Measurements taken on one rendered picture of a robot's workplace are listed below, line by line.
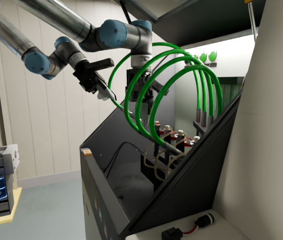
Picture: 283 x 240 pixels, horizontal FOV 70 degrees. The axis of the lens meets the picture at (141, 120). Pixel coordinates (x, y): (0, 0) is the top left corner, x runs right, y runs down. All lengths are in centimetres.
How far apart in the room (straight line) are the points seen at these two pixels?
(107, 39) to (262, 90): 42
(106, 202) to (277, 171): 41
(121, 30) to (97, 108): 212
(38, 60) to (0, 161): 43
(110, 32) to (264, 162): 50
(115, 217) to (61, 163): 232
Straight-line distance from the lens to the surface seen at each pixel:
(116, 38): 63
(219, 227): 50
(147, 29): 73
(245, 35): 82
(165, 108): 116
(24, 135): 274
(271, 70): 49
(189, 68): 54
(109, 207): 59
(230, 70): 88
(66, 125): 269
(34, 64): 83
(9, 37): 89
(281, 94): 46
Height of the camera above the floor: 128
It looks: 11 degrees down
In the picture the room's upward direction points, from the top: straight up
